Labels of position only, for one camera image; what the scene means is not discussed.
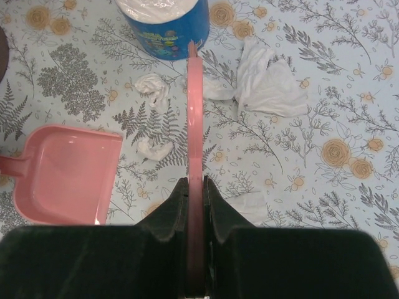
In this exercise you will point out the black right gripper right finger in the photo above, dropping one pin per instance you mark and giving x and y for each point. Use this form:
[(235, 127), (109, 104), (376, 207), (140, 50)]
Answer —
[(246, 261)]

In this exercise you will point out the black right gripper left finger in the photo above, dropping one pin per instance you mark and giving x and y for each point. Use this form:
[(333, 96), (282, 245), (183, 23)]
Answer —
[(145, 260)]

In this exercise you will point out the pink hand brush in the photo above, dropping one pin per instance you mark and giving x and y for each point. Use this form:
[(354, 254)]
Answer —
[(195, 263)]

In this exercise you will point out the pink dustpan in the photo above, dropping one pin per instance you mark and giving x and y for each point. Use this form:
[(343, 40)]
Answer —
[(64, 175)]

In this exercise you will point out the white paper scrap by bin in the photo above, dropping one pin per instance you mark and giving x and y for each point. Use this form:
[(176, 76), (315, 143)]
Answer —
[(252, 206)]

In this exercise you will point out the white paper scrap under gripper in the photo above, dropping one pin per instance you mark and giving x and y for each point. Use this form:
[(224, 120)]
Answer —
[(149, 150)]

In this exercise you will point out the floral table mat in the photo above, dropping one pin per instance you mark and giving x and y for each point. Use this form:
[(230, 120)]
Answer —
[(76, 62)]

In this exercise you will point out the small white scrap near roll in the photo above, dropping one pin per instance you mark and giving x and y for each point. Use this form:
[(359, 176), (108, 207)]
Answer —
[(156, 89)]

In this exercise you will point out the crumpled white paper scrap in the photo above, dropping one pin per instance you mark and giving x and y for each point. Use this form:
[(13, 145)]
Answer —
[(261, 85)]

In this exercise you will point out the brown trash bin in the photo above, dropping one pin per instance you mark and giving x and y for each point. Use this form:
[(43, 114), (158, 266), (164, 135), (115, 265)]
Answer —
[(4, 54)]

